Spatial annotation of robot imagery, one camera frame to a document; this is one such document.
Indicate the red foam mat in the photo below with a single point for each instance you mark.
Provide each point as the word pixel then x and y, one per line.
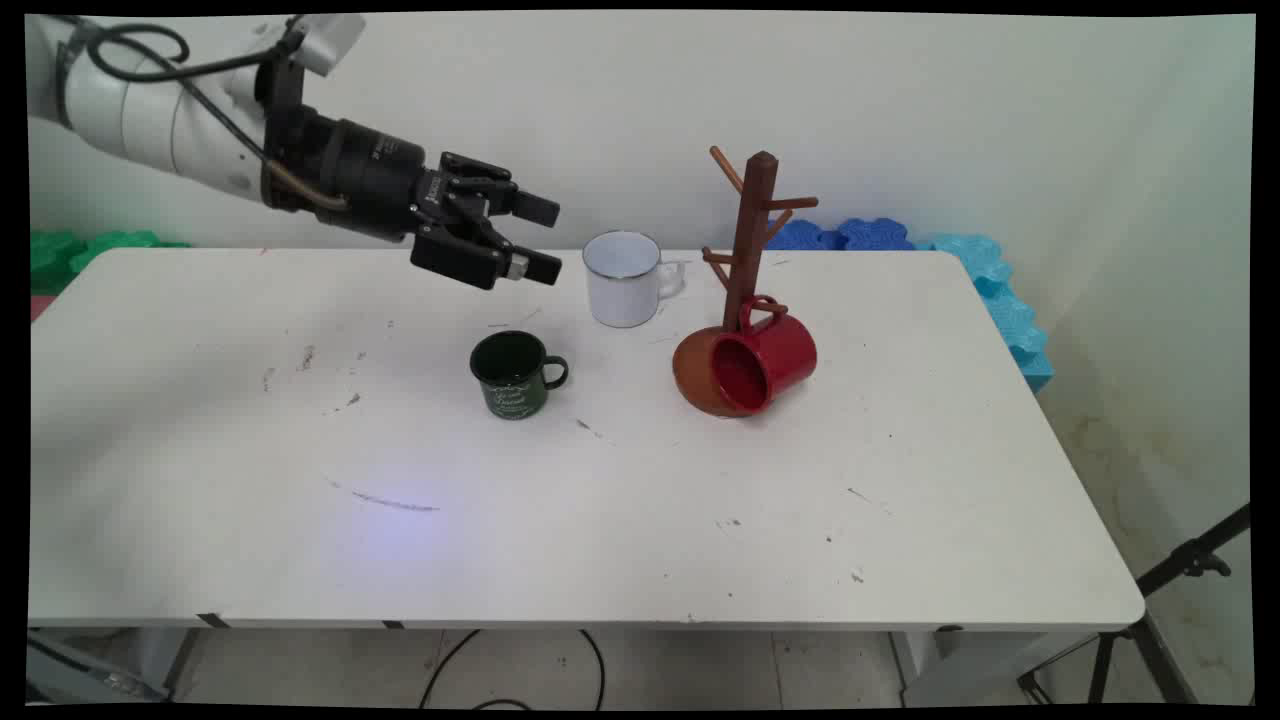
pixel 38 306

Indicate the green foam mat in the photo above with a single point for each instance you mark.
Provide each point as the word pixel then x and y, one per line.
pixel 50 260
pixel 120 243

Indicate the dark blue foam mat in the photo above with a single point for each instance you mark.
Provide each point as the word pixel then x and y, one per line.
pixel 800 237
pixel 875 235

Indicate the white enamel mug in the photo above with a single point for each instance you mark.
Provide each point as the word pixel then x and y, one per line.
pixel 620 290

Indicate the light blue foam mat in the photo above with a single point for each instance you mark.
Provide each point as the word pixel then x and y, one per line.
pixel 1010 310

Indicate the dark green printed mug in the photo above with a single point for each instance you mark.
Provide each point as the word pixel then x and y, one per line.
pixel 512 385

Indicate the red ceramic mug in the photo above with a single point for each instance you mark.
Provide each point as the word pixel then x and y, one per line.
pixel 775 355

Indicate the black tripod stand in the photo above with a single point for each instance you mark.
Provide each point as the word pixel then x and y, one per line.
pixel 1190 555

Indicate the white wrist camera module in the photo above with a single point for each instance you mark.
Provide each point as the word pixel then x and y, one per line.
pixel 330 45

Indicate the white table leg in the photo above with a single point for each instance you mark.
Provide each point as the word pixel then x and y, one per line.
pixel 960 665

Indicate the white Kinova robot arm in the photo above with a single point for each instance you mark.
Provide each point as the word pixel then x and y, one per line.
pixel 130 110

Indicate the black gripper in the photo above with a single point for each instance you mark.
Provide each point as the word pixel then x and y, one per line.
pixel 365 175

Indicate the brown wooden mug tree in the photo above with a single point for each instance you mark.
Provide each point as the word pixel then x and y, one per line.
pixel 757 200

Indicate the grey table leg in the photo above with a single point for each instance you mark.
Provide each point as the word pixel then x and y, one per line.
pixel 100 675

